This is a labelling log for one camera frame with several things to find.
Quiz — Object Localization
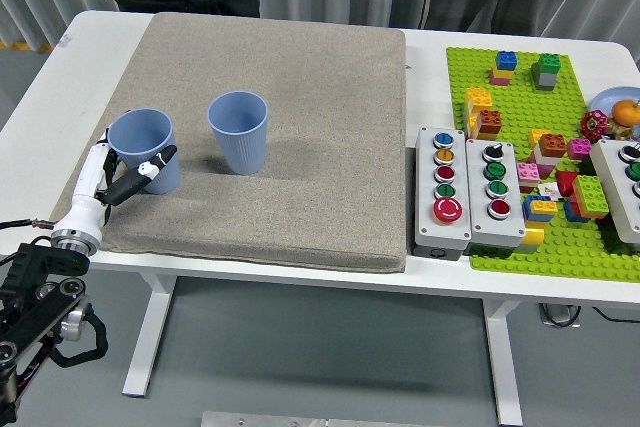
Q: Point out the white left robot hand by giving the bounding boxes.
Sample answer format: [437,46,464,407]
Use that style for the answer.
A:
[51,127,179,241]

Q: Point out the blue ribbed plastic cup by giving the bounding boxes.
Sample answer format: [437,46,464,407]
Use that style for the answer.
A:
[206,90,269,176]
[107,107,181,196]

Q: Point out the white table leg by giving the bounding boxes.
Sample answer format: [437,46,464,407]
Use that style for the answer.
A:
[121,274,177,398]
[482,299,524,427]

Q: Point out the grey-brown fabric mat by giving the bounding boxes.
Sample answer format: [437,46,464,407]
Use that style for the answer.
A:
[49,11,407,274]

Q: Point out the five-button grey control box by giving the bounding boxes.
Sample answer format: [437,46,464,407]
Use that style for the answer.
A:
[412,126,474,262]

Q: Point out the four-button grey control box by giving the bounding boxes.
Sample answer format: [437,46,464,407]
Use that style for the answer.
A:
[464,138,527,249]

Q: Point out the brown toy brick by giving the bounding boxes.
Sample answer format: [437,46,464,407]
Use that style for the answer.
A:
[538,133,568,159]
[476,109,503,136]

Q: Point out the clear yellow toy brick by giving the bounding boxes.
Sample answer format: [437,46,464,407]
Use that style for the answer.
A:
[518,227,546,248]

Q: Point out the green studded baseplate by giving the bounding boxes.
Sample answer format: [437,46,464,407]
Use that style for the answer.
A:
[445,46,640,282]

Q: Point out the white toy brick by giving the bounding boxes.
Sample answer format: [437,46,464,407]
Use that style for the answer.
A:
[532,146,557,169]

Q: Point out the red toy brick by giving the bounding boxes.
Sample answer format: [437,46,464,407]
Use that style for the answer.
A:
[554,170,581,198]

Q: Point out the magenta toy brick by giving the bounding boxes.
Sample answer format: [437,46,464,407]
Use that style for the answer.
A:
[565,137,593,161]

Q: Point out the large green toy brick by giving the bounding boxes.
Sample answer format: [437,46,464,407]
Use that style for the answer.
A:
[571,174,611,214]

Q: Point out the red valve handwheel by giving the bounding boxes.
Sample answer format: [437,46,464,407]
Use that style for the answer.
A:
[579,110,609,142]

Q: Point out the light blue plate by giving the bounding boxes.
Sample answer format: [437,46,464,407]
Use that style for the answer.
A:
[589,86,640,141]

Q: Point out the orange fruit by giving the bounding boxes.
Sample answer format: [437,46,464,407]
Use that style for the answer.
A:
[612,99,640,127]

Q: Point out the black power cable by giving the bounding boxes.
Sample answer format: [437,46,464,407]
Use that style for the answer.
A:
[594,306,640,322]

